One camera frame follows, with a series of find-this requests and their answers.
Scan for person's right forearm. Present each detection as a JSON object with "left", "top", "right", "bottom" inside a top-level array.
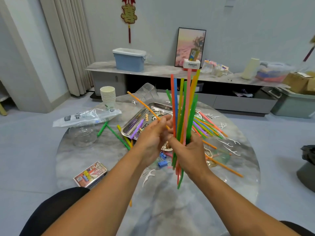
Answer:
[{"left": 189, "top": 167, "right": 301, "bottom": 236}]

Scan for clear printed plastic bag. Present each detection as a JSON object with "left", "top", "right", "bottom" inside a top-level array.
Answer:
[{"left": 52, "top": 108, "right": 122, "bottom": 128}]

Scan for clear ribbed organizer box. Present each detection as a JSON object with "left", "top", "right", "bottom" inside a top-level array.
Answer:
[{"left": 135, "top": 83, "right": 158, "bottom": 103}]

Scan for metal tray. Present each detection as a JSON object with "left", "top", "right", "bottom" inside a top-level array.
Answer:
[{"left": 120, "top": 102, "right": 174, "bottom": 141}]

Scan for blue storage box white lid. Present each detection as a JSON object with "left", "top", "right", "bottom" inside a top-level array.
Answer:
[{"left": 112, "top": 48, "right": 147, "bottom": 72}]

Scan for pile of floss picks and clips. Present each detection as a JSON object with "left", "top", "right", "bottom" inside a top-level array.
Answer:
[{"left": 138, "top": 108, "right": 217, "bottom": 167}]

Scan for person's left forearm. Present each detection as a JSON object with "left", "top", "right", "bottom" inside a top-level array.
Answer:
[{"left": 42, "top": 155, "right": 153, "bottom": 236}]

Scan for colourful matchbox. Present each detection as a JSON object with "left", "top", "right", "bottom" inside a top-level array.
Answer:
[{"left": 73, "top": 162, "right": 108, "bottom": 188}]

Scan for cream paper roll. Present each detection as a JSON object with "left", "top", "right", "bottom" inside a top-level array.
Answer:
[{"left": 241, "top": 58, "right": 261, "bottom": 80}]

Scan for group of white paper cups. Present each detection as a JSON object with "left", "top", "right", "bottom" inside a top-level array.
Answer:
[{"left": 100, "top": 86, "right": 117, "bottom": 110}]

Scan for clear round plastic bowl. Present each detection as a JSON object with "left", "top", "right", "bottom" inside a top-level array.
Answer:
[{"left": 71, "top": 126, "right": 99, "bottom": 148}]

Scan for clear bag of snacks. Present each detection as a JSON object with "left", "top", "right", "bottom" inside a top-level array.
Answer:
[{"left": 202, "top": 60, "right": 217, "bottom": 75}]

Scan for grey cabinet with marble top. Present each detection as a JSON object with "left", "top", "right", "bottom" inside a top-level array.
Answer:
[{"left": 86, "top": 60, "right": 291, "bottom": 115}]

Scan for clear storage box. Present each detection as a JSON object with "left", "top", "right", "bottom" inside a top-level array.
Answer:
[{"left": 256, "top": 61, "right": 293, "bottom": 83}]

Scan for framed pink picture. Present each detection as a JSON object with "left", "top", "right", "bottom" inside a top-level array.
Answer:
[{"left": 175, "top": 27, "right": 207, "bottom": 68}]

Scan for person's right hand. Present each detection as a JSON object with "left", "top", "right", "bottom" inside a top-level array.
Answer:
[{"left": 167, "top": 131, "right": 211, "bottom": 182}]

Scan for grey green storage bin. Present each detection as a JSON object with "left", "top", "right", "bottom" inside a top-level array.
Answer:
[{"left": 268, "top": 86, "right": 315, "bottom": 118}]

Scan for red gold string wall hanging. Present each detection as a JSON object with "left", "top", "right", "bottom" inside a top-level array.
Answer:
[{"left": 303, "top": 36, "right": 315, "bottom": 62}]

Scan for beige curtain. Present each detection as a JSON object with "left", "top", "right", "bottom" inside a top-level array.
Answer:
[{"left": 38, "top": 0, "right": 95, "bottom": 96}]

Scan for cardboard box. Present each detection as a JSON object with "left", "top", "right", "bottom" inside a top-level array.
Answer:
[{"left": 283, "top": 71, "right": 315, "bottom": 95}]

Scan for pile of colourful straws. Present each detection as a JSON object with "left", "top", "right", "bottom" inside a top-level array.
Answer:
[{"left": 96, "top": 69, "right": 244, "bottom": 190}]

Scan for trash bin with black bag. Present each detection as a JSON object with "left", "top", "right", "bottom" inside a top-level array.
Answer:
[{"left": 297, "top": 145, "right": 315, "bottom": 193}]

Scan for pale green plastic lid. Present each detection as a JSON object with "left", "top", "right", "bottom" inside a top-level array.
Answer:
[{"left": 215, "top": 152, "right": 231, "bottom": 164}]

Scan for loose papers in cabinet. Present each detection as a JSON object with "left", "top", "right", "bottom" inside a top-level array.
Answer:
[{"left": 234, "top": 90, "right": 254, "bottom": 98}]

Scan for white and red small box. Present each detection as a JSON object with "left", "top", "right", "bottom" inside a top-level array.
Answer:
[{"left": 183, "top": 59, "right": 201, "bottom": 71}]

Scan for person's left hand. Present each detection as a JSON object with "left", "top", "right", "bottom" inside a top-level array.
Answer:
[{"left": 132, "top": 115, "right": 173, "bottom": 167}]

